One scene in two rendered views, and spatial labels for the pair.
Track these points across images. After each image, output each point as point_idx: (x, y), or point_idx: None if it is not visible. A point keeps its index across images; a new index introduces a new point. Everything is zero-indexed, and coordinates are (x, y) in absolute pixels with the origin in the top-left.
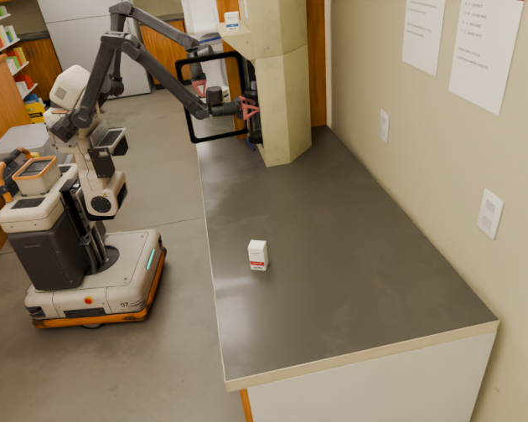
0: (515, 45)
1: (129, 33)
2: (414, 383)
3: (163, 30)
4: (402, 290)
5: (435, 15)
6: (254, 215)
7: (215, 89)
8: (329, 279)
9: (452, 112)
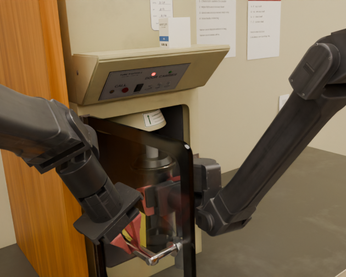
0: (280, 21)
1: (329, 35)
2: None
3: (15, 109)
4: (317, 161)
5: (228, 17)
6: (315, 225)
7: (205, 160)
8: (340, 177)
9: (251, 71)
